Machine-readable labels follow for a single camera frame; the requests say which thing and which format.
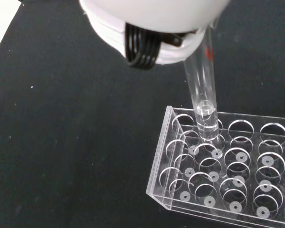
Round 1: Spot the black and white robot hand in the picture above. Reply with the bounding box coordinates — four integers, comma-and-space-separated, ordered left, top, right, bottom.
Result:
78, 0, 230, 71

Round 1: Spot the clear plastic test tube rack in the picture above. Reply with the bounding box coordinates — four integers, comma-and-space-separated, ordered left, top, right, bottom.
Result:
145, 105, 285, 228

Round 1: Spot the black bench cloth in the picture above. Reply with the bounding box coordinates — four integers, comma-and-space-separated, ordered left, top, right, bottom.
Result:
0, 0, 285, 228

